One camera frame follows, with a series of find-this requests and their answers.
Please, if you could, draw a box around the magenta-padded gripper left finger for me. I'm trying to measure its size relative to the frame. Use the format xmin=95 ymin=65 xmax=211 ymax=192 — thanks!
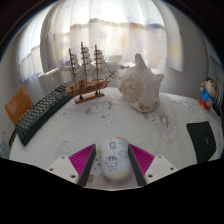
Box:
xmin=47 ymin=143 xmax=98 ymax=187

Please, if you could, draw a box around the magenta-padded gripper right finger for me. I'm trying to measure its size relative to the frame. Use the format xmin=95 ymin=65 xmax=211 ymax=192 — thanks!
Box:
xmin=127 ymin=143 xmax=178 ymax=187

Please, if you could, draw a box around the white cartoon-print computer mouse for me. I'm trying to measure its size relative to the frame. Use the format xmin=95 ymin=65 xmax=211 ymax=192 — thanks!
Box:
xmin=100 ymin=136 xmax=130 ymax=182

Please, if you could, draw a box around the black mouse pad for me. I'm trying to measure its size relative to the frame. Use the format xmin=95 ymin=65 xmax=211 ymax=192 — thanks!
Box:
xmin=185 ymin=120 xmax=218 ymax=164

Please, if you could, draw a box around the white cartoon-print tablecloth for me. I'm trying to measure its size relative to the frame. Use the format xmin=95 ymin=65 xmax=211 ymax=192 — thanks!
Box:
xmin=9 ymin=87 xmax=224 ymax=191

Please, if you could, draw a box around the black computer keyboard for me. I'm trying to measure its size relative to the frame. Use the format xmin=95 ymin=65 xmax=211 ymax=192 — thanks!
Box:
xmin=14 ymin=84 xmax=74 ymax=147

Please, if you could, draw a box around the large white conch shell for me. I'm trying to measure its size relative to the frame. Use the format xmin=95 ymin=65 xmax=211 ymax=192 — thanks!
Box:
xmin=117 ymin=53 xmax=165 ymax=113

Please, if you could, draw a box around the wooden model sailing ship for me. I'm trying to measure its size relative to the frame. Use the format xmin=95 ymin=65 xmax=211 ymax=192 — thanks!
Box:
xmin=59 ymin=41 xmax=118 ymax=105

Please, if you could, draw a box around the orange wooden chair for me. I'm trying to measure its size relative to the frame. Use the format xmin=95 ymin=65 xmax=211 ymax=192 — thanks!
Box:
xmin=4 ymin=85 xmax=35 ymax=126

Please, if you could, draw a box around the white radiator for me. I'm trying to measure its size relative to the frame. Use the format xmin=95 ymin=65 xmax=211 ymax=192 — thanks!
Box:
xmin=37 ymin=68 xmax=73 ymax=96

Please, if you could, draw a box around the cartoon boy figurine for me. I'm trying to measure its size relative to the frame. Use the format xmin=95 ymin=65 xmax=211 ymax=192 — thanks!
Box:
xmin=199 ymin=77 xmax=217 ymax=111

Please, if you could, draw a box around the sheer white patterned curtain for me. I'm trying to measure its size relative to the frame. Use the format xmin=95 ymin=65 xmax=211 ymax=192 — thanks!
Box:
xmin=16 ymin=0 xmax=184 ymax=83

